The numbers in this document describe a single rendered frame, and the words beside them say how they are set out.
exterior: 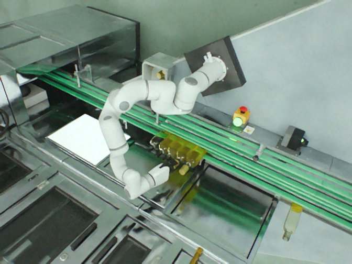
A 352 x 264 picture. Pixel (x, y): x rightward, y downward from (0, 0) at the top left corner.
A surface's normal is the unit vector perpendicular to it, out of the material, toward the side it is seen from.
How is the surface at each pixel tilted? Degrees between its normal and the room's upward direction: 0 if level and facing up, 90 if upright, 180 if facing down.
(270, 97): 0
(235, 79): 1
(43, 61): 90
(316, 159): 90
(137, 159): 90
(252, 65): 0
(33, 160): 90
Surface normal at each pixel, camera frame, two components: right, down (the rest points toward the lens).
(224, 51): -0.54, 0.52
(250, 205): 0.07, -0.77
